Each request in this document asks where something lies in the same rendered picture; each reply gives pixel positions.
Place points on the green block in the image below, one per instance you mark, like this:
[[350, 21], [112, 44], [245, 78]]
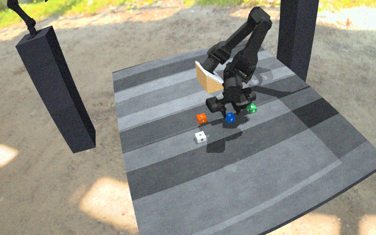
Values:
[[251, 108]]

